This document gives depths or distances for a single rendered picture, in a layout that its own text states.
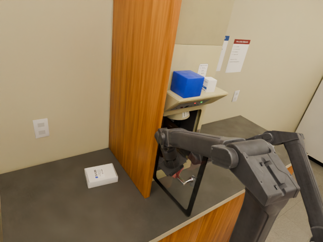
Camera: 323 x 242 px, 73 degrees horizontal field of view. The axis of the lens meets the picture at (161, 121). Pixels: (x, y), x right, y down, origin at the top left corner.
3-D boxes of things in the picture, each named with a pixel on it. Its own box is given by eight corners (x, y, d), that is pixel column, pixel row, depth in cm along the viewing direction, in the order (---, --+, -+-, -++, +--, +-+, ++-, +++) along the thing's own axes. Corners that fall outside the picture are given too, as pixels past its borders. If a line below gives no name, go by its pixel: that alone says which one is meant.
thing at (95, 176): (84, 173, 125) (84, 168, 123) (112, 167, 132) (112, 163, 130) (88, 188, 116) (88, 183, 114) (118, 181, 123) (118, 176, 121)
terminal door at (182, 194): (153, 177, 123) (163, 114, 104) (189, 218, 103) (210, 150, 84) (152, 177, 123) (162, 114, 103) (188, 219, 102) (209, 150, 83)
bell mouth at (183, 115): (153, 107, 126) (154, 99, 123) (177, 103, 135) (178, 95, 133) (170, 122, 114) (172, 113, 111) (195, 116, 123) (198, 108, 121)
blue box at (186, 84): (169, 90, 100) (173, 70, 95) (186, 88, 105) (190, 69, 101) (183, 98, 93) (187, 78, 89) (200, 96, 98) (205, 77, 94)
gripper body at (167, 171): (158, 167, 92) (155, 157, 87) (177, 153, 95) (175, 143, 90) (167, 177, 88) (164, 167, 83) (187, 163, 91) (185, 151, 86)
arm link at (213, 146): (232, 175, 41) (275, 166, 45) (230, 145, 41) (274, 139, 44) (156, 144, 81) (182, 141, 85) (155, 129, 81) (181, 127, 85)
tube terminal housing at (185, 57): (129, 157, 143) (140, 32, 106) (168, 146, 161) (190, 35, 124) (148, 182, 126) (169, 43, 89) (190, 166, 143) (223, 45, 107)
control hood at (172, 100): (159, 109, 103) (163, 90, 98) (208, 101, 121) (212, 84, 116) (174, 121, 95) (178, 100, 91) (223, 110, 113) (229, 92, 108)
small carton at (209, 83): (199, 88, 108) (202, 76, 105) (208, 88, 110) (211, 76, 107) (205, 92, 104) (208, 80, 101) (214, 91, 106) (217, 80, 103)
